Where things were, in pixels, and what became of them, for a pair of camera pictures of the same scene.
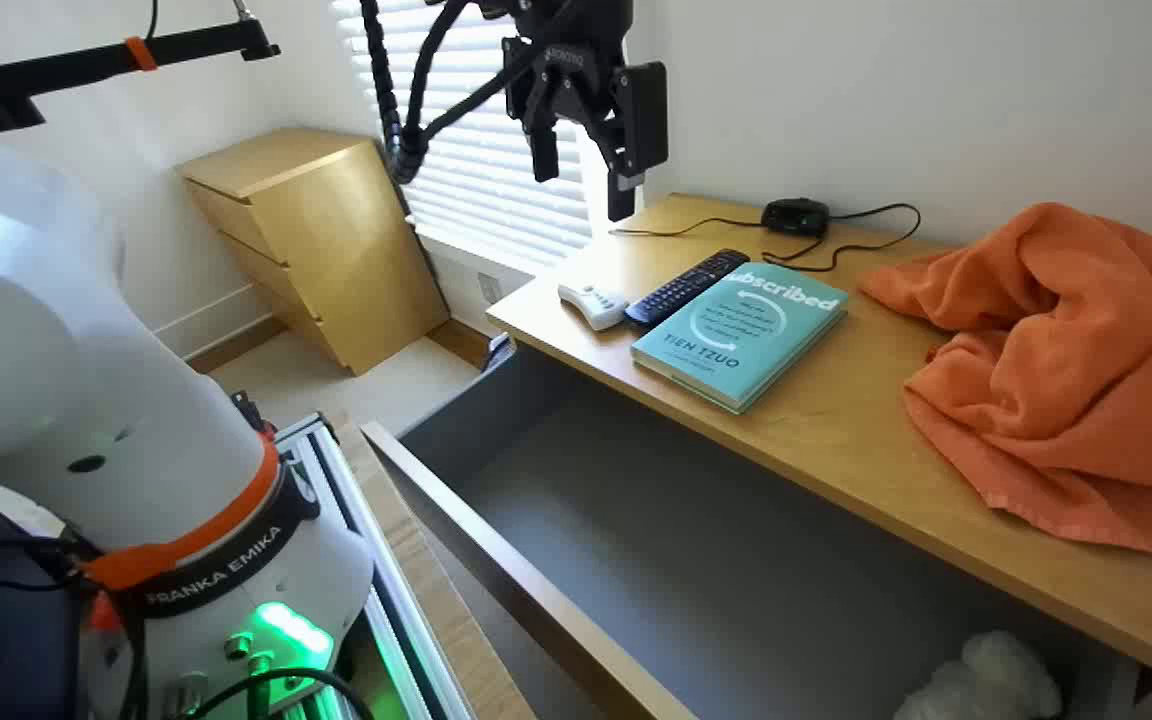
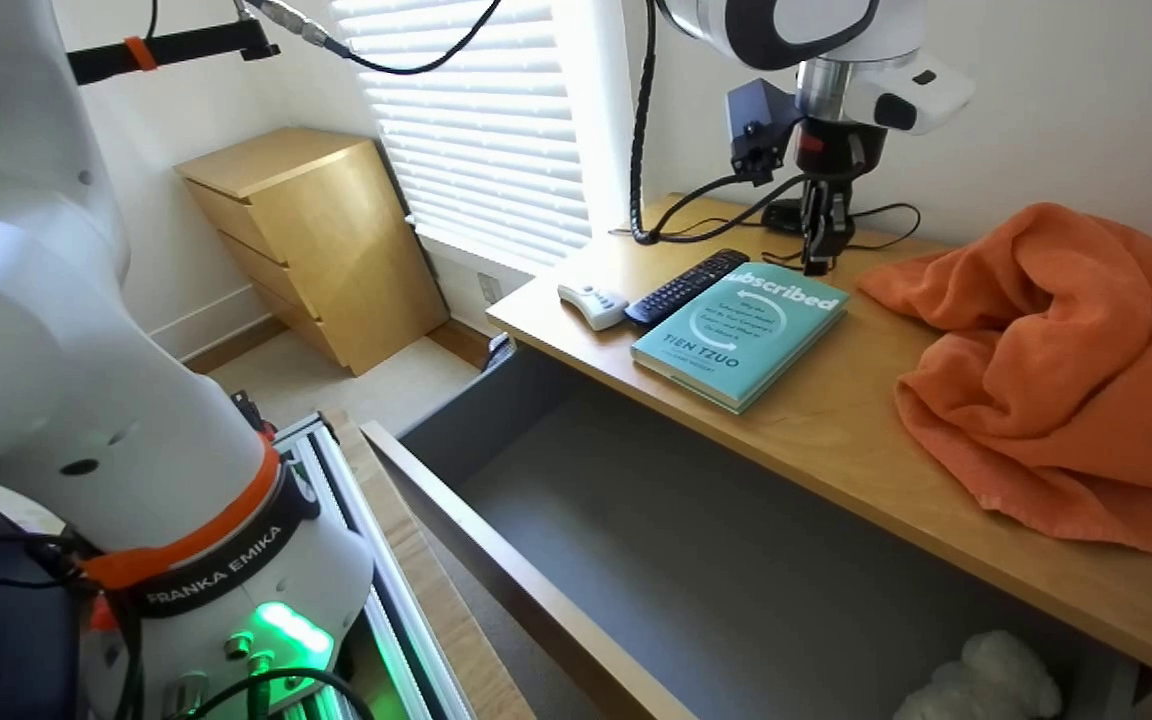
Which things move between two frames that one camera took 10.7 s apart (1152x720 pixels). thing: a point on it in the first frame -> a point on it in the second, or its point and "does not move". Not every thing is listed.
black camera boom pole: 23,78 does not move
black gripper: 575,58 -> 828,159
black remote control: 647,308 does not move
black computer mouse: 799,219 does not move
